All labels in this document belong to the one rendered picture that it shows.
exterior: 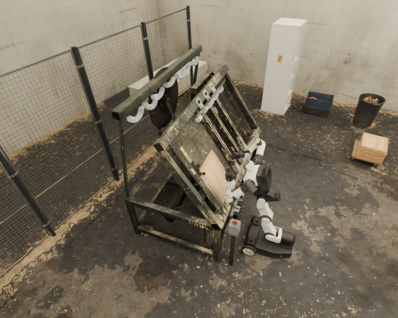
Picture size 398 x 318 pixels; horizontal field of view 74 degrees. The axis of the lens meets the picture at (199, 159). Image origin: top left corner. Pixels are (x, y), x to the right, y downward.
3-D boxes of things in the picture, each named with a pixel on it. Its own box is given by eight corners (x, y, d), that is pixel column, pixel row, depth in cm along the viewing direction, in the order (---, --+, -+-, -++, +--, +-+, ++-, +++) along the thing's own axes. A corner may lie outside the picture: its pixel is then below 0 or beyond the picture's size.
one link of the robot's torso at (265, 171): (277, 180, 326) (269, 157, 310) (272, 199, 303) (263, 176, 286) (254, 181, 342) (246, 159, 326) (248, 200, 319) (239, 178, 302)
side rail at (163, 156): (209, 224, 315) (217, 223, 308) (154, 153, 274) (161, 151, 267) (211, 220, 319) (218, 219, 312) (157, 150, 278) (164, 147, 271)
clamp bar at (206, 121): (235, 173, 375) (249, 170, 360) (189, 103, 331) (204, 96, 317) (237, 168, 382) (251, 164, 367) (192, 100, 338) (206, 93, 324)
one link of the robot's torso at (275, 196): (281, 196, 326) (277, 185, 318) (279, 204, 317) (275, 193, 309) (259, 196, 341) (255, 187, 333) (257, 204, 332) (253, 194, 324)
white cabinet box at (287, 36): (282, 115, 656) (300, 26, 524) (260, 110, 679) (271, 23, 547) (289, 105, 695) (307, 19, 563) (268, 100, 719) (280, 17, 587)
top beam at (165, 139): (158, 153, 270) (164, 150, 264) (152, 145, 266) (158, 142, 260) (224, 72, 424) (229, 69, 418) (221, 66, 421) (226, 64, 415)
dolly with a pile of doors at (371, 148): (379, 170, 496) (388, 153, 470) (348, 161, 517) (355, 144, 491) (381, 151, 535) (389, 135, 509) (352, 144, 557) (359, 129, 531)
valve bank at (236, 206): (237, 228, 341) (239, 217, 325) (227, 225, 345) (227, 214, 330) (247, 200, 376) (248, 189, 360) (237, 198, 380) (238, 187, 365)
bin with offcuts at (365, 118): (373, 131, 590) (385, 105, 549) (348, 125, 611) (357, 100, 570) (374, 120, 624) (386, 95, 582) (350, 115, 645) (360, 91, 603)
